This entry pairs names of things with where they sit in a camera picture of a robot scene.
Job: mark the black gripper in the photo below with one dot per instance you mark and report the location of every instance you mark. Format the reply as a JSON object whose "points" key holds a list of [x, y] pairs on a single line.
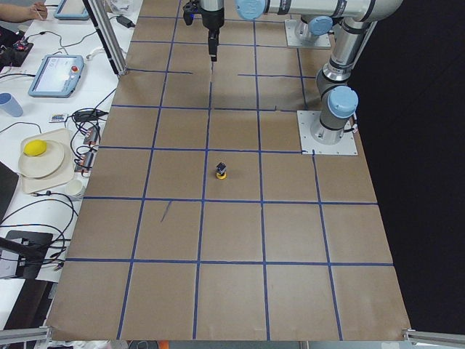
{"points": [[213, 21]]}

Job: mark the yellow push button switch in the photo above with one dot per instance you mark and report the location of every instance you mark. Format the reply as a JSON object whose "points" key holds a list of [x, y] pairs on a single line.
{"points": [[221, 171]]}

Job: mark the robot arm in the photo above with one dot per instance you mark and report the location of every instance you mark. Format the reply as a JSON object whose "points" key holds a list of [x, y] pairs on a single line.
{"points": [[339, 101], [211, 5]]}

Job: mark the black device on stand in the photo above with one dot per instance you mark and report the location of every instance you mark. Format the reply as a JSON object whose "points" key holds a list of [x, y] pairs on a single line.
{"points": [[23, 253]]}

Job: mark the person's hand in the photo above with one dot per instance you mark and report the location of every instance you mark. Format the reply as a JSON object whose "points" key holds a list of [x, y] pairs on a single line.
{"points": [[36, 11]]}

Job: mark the black power adapter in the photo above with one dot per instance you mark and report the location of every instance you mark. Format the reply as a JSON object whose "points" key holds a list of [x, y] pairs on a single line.
{"points": [[125, 22]]}

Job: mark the far teach pendant tablet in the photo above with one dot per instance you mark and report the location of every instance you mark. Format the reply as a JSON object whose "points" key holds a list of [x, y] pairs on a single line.
{"points": [[71, 10]]}

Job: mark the teach pendant tablet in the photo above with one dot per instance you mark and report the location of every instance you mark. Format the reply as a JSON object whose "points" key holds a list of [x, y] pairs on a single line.
{"points": [[71, 10], [58, 76]]}

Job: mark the near teach pendant tablet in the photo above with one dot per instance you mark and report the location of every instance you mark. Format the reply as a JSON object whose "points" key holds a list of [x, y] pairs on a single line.
{"points": [[58, 76]]}

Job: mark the small colourful card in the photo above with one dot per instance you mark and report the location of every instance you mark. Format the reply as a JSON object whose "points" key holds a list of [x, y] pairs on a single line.
{"points": [[58, 118]]}

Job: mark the brown paper table cover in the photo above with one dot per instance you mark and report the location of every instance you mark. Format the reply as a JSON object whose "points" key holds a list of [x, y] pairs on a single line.
{"points": [[287, 247]]}

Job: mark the beige rectangular tray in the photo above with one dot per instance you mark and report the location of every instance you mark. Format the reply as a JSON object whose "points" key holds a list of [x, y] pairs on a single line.
{"points": [[62, 175]]}

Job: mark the white paper cup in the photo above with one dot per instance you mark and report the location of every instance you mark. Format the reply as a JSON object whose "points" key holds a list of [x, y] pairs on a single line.
{"points": [[75, 189]]}

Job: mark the yellow lemon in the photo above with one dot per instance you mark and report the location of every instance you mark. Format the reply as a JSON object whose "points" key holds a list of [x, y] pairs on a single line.
{"points": [[35, 148]]}

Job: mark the beige round plate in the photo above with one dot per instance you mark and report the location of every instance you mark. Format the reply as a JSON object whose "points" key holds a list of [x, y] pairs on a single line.
{"points": [[41, 166]]}

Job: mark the light blue plastic cup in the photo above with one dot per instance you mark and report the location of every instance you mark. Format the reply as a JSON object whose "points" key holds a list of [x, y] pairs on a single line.
{"points": [[10, 105]]}

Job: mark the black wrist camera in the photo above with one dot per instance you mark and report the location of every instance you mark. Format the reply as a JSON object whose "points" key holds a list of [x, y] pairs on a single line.
{"points": [[190, 10]]}

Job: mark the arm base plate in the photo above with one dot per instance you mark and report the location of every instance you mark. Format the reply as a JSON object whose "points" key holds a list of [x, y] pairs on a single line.
{"points": [[298, 35], [317, 140]]}

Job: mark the aluminium frame post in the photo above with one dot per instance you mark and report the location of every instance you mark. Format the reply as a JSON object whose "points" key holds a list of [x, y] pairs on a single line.
{"points": [[104, 29]]}

